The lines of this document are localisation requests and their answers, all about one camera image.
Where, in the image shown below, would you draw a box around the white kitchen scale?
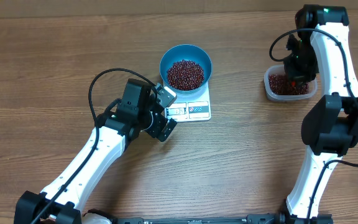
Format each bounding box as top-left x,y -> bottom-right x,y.
164,83 -> 212,123

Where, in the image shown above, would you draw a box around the blue bowl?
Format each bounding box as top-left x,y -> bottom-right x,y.
159,44 -> 213,91

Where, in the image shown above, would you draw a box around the red beans in bowl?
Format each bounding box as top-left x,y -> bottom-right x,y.
167,60 -> 204,91

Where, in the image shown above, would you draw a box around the red beans in container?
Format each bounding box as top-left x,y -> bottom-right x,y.
268,74 -> 309,95

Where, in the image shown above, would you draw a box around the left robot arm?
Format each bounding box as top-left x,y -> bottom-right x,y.
14,78 -> 177,223

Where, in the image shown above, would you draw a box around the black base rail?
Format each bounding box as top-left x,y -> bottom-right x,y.
82,208 -> 335,224

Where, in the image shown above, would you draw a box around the clear plastic container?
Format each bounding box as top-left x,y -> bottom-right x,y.
264,65 -> 318,102

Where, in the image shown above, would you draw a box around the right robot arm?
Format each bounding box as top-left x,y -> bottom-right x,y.
283,4 -> 358,223

